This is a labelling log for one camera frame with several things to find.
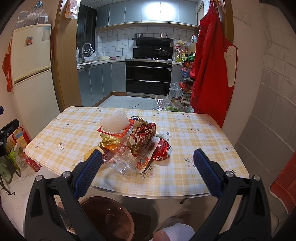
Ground clear crushed plastic bottle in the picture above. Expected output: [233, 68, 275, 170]
[103, 144, 137, 175]

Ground crushed red soda can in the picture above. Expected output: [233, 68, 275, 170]
[152, 138, 171, 161]

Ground gold foil wrapper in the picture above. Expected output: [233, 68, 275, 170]
[99, 133, 120, 150]

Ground red white snack box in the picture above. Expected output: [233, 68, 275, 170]
[97, 119, 135, 143]

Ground white foam fruit net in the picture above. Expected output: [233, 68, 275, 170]
[99, 110, 130, 133]

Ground red gold wrapper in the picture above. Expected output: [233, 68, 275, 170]
[126, 118, 156, 157]

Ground crushed blue soda can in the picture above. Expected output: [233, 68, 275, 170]
[131, 115, 140, 121]

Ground orange snack packet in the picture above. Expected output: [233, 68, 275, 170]
[99, 146, 110, 154]

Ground brown round trash bin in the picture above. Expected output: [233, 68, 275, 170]
[80, 196, 135, 240]

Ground red cardboard box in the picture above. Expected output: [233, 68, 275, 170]
[269, 153, 296, 214]

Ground person's knee in white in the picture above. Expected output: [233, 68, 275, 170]
[151, 223, 195, 241]

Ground yellow plaid tablecloth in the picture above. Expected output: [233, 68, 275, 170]
[25, 106, 249, 199]

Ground red hanging apron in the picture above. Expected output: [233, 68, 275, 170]
[190, 1, 238, 127]

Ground cream white refrigerator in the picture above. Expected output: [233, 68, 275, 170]
[11, 24, 60, 138]

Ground clear plastic bags on floor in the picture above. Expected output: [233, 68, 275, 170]
[151, 82, 183, 112]

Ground grey lower kitchen cabinets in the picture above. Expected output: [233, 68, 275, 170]
[77, 60, 126, 106]

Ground grey kitchen cabinets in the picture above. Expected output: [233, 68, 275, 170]
[77, 60, 126, 106]
[96, 1, 198, 29]

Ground red hanging decoration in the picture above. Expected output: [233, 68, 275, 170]
[2, 38, 13, 92]

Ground black built-in oven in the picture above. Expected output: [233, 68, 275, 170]
[125, 59, 172, 97]

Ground chrome kitchen faucet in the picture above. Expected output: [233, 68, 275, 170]
[81, 42, 94, 57]

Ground red fridge magnet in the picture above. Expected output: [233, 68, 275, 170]
[26, 36, 34, 46]

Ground black range hood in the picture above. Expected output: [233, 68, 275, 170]
[132, 37, 174, 60]

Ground grey upper kitchen cabinets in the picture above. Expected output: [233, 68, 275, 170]
[96, 1, 198, 29]

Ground wire snack storage rack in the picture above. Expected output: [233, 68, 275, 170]
[179, 50, 195, 108]

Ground wooden door frame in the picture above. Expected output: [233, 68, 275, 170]
[51, 1, 82, 112]

